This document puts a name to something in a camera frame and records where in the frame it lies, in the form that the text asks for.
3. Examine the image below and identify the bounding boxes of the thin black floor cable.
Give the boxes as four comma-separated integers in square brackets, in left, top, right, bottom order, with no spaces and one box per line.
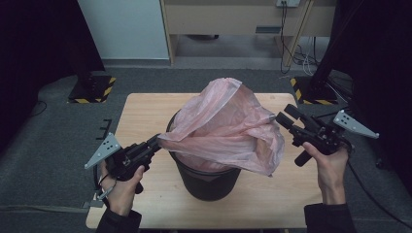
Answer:
[28,100,49,118]

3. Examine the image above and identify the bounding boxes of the long black floor cable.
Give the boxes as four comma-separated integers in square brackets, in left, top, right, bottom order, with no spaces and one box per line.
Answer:
[347,159,412,229]

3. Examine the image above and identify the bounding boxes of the person's right hand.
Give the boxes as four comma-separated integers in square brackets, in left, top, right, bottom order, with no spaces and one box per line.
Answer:
[301,142,350,206]

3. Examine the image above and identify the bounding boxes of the grey tape strip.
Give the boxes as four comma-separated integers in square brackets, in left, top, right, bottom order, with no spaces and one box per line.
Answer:
[81,199,105,209]

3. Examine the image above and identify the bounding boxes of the black slanted stand pole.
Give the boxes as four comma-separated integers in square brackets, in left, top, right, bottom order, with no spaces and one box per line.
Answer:
[310,0,368,92]

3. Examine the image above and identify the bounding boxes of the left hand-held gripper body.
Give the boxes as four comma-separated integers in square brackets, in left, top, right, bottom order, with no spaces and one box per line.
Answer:
[85,131,154,182]

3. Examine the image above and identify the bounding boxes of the black hanging cable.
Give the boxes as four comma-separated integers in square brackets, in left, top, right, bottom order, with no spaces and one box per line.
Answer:
[279,1,293,76]

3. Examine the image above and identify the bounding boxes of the black curtain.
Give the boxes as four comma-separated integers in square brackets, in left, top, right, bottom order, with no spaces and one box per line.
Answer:
[324,0,412,195]
[0,0,107,153]

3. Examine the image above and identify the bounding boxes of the light wooden desk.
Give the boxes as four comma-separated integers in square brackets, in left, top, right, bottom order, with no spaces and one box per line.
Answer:
[159,0,338,68]

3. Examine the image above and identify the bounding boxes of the white cabinet panel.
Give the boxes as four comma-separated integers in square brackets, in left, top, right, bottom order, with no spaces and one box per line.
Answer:
[77,0,170,60]

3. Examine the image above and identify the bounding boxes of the pink plastic bag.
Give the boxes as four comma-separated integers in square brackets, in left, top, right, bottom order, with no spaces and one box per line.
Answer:
[157,77,287,178]

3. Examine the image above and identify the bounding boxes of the grey desk label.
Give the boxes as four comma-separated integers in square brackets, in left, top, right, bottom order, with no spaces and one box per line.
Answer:
[255,25,282,35]

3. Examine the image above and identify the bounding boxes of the grey power outlet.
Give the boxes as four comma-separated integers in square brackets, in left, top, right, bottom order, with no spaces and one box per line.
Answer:
[275,0,302,8]

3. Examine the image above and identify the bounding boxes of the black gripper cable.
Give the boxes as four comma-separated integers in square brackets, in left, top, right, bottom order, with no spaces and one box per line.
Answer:
[92,163,110,208]
[339,137,355,155]

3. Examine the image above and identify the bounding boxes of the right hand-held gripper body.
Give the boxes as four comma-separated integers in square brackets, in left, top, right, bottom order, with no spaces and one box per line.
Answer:
[292,110,380,168]

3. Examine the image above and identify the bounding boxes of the white cable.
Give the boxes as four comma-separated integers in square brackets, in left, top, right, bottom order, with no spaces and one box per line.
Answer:
[301,37,314,78]

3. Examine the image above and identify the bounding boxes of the person's left hand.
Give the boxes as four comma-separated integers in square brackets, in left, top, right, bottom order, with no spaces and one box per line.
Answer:
[100,161,146,217]

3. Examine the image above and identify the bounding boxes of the grey metal strap clip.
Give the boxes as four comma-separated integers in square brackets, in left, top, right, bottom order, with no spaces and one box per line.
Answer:
[96,174,117,201]

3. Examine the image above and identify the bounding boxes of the black mesh wastebasket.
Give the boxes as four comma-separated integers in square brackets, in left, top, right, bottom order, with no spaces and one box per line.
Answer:
[165,110,243,202]

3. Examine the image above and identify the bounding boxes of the black yellow-striped stand base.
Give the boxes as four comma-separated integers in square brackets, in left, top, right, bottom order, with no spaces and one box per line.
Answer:
[290,76,339,106]
[67,75,117,105]

